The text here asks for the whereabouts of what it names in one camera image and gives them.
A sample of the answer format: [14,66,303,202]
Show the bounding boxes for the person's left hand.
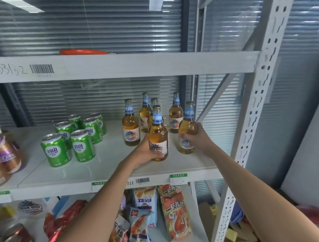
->
[126,135,165,173]

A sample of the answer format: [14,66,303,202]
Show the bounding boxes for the person's left forearm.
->
[56,161,134,242]

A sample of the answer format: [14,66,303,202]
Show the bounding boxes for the amber glass beer bottle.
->
[149,105,168,162]
[177,101,197,155]

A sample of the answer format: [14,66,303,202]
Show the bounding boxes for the cluster of green drink cans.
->
[41,113,107,168]

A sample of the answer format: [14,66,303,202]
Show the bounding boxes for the orange shrimp snack packet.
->
[157,184,183,198]
[160,191,193,241]

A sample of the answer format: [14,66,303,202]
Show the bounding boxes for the light blue box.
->
[49,195,69,218]

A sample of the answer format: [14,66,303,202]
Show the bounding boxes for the red bag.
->
[296,204,319,226]

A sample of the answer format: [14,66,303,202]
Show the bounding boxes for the red drink can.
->
[0,223,33,242]

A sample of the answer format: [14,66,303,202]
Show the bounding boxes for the brown cardboard piece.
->
[198,201,215,235]

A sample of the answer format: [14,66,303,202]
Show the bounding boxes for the light blue shrimp packet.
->
[128,207,154,242]

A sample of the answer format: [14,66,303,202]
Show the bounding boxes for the person's right hand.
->
[179,123,213,153]

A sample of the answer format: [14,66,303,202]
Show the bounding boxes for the group of amber beer bottles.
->
[122,92,184,147]

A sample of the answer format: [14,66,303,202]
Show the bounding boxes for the blue white snack packet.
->
[132,186,158,229]

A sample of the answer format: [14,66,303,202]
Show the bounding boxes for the orange handled tool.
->
[59,49,116,55]

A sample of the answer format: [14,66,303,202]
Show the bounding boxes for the grey metal shelving rack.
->
[0,0,295,242]

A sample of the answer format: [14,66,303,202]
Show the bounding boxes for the purple drink bottle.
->
[0,136,26,175]

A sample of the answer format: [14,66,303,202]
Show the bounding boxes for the grey window blinds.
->
[0,0,319,190]

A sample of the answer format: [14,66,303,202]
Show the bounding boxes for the green white price label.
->
[170,174,188,185]
[91,181,108,193]
[0,190,12,204]

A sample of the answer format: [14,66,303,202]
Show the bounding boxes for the red snack packets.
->
[43,199,88,240]

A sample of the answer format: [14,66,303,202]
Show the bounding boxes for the person's right forearm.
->
[206,142,319,242]

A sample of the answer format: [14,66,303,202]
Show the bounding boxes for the white orange snack packet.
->
[109,215,131,242]

